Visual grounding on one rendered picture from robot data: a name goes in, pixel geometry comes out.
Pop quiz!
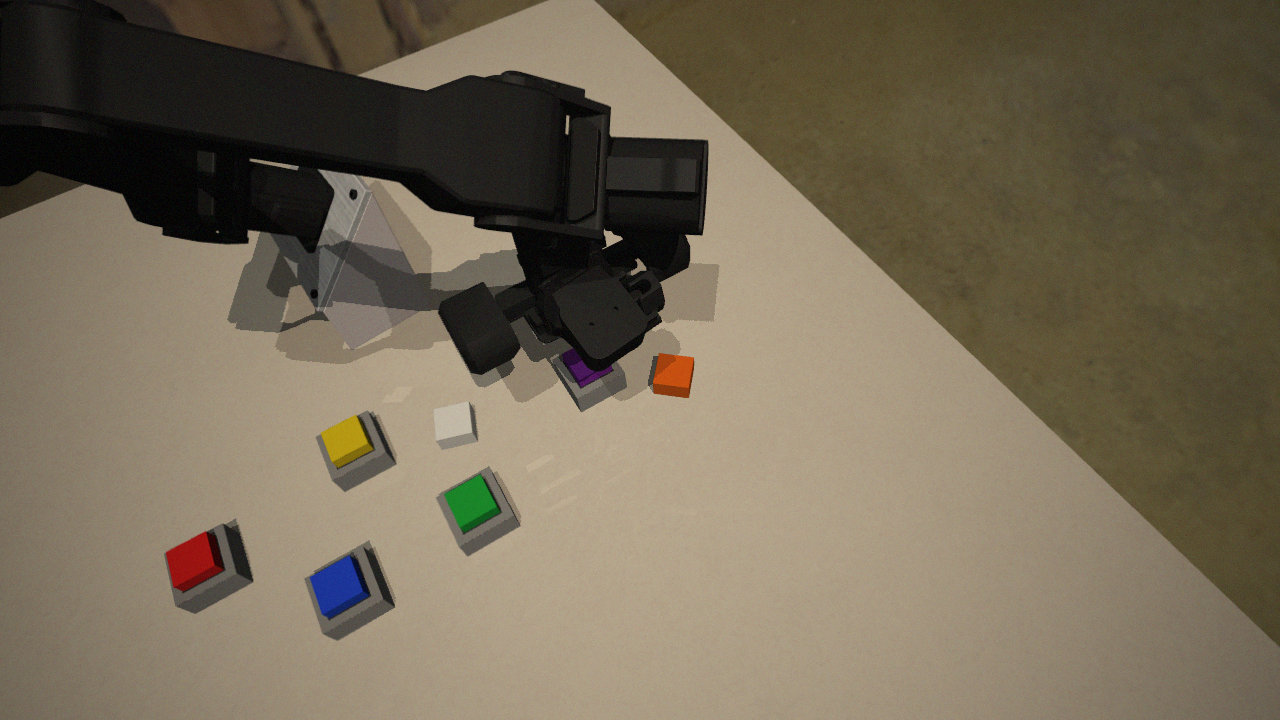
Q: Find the blue button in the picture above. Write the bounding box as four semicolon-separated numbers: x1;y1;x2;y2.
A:
305;546;396;641

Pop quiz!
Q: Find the yellow button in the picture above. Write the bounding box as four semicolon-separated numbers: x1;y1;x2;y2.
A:
315;410;397;492

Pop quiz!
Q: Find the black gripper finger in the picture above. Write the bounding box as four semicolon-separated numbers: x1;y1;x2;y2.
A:
527;322;572;346

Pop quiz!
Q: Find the purple button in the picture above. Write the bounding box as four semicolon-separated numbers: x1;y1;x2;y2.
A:
552;348;627;413

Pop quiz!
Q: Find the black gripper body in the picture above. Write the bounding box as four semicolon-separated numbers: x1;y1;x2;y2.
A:
438;231;690;375

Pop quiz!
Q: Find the orange block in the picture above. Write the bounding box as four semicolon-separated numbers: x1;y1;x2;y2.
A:
653;354;694;398

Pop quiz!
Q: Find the green button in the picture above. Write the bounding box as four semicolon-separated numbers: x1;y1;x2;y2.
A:
436;468;520;557

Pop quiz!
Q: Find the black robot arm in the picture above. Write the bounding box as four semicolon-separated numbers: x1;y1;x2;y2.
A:
0;0;708;372

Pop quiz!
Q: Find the red button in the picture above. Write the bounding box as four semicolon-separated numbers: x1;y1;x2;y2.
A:
164;523;253;614

